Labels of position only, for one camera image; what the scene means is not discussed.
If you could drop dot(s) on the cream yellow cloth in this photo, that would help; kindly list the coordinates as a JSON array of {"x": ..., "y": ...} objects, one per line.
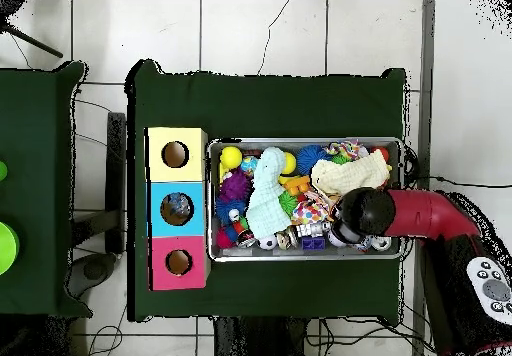
[{"x": 352, "y": 174}]

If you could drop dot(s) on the shallow metal mesh bin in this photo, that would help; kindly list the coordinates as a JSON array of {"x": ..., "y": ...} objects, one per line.
[{"x": 256, "y": 256}]

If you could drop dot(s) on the purple spiky ball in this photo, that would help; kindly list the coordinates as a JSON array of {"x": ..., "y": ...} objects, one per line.
[{"x": 235, "y": 184}]

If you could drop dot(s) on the wooden box with three holes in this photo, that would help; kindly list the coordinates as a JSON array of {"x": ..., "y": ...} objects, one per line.
[{"x": 178, "y": 174}]

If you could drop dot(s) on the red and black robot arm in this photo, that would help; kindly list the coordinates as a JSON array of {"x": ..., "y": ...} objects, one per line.
[{"x": 432, "y": 216}]

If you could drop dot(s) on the yellow smooth ball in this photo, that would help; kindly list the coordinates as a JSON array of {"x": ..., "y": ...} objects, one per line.
[{"x": 230, "y": 157}]

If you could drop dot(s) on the silver topped drink can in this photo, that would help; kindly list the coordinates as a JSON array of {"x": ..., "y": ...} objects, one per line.
[{"x": 382, "y": 243}]

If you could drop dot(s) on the black tripod leg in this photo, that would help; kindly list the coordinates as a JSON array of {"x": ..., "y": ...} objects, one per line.
[{"x": 36, "y": 44}]

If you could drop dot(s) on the crushed clear plastic bottle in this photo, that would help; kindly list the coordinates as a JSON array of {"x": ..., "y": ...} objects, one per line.
[{"x": 178, "y": 206}]

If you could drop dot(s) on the mint green cloth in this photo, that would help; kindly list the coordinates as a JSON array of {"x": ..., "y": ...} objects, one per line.
[{"x": 268, "y": 196}]

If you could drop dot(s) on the small bright green object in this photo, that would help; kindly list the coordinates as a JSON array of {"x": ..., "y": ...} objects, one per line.
[{"x": 2, "y": 170}]

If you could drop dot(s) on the globe print ball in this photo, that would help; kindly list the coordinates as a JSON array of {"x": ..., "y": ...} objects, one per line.
[{"x": 248, "y": 164}]

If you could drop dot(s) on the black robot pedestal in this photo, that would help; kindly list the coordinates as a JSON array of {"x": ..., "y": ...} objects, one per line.
[{"x": 260, "y": 338}]

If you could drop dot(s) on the dark green side table cloth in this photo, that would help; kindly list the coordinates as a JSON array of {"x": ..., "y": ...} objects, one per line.
[{"x": 32, "y": 172}]

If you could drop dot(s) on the orange plastic block toy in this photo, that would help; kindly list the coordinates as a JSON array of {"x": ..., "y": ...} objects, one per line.
[{"x": 298, "y": 184}]

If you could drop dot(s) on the black and white soccer ball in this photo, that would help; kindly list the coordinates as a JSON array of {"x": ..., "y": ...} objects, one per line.
[{"x": 268, "y": 244}]

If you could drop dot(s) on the large bright green cup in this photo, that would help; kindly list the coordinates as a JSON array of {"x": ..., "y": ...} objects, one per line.
[{"x": 7, "y": 248}]

